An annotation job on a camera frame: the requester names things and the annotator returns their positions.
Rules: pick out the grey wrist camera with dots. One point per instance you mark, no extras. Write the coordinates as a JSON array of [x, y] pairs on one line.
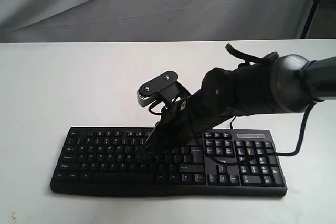
[[163, 88]]

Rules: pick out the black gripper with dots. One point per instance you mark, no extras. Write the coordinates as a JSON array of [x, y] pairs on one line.
[[184, 121]]

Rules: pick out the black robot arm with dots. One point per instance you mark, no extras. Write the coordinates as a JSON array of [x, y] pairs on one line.
[[268, 85]]

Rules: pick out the black computer keyboard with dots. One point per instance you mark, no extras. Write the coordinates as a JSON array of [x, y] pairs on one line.
[[104, 161]]

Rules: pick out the grey backdrop cloth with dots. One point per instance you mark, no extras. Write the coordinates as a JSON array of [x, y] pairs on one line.
[[151, 20]]

